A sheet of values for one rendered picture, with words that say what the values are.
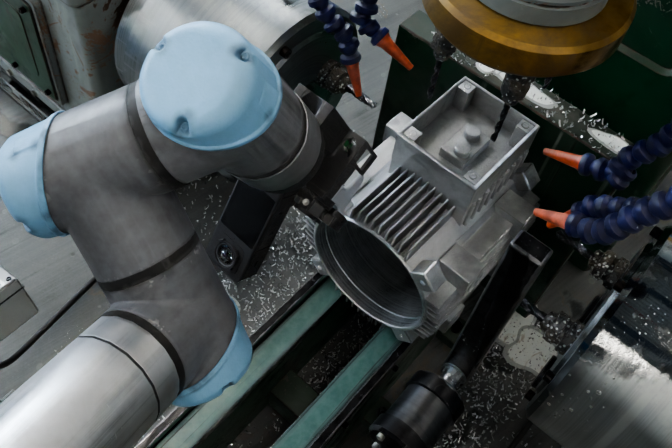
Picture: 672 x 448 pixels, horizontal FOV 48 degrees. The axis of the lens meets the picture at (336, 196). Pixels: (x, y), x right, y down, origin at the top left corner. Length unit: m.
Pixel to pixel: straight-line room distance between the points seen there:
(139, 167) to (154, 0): 0.44
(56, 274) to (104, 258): 0.58
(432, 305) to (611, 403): 0.19
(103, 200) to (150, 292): 0.07
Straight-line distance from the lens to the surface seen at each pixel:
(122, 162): 0.48
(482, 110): 0.85
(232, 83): 0.43
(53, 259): 1.10
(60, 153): 0.50
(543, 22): 0.62
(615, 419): 0.74
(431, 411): 0.74
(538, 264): 0.59
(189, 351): 0.51
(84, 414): 0.46
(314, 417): 0.85
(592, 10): 0.64
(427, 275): 0.74
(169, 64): 0.45
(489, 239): 0.81
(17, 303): 0.78
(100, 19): 0.95
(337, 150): 0.63
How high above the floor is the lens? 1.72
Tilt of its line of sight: 54 degrees down
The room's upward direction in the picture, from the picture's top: 10 degrees clockwise
